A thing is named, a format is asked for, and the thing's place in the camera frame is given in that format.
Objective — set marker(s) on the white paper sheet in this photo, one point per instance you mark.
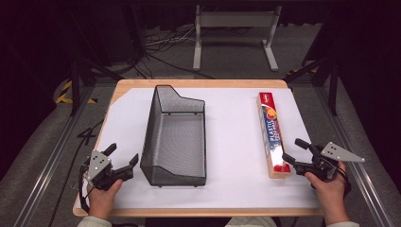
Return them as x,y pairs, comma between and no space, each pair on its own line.
233,151

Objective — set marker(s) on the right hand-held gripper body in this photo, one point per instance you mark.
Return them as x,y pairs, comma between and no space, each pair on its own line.
327,159

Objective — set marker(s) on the person's left hand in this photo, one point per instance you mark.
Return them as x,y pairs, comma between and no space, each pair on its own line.
102,201

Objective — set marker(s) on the white metal stand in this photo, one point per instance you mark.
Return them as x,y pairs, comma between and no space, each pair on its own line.
236,20

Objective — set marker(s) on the aluminium floor rail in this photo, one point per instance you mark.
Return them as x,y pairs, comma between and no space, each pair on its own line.
53,154
356,151

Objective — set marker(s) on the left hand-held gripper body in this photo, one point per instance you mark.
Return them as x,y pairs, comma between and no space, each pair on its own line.
97,164

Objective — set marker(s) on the long plastic wrap box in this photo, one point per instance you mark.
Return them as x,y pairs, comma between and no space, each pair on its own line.
273,135

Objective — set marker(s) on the person's right hand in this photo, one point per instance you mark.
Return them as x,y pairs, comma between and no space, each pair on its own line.
329,192

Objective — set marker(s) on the person's light trousers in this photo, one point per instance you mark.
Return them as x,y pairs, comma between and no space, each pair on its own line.
249,222

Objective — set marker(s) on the black metal stand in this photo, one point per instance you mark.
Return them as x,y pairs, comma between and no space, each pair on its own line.
77,82
332,85

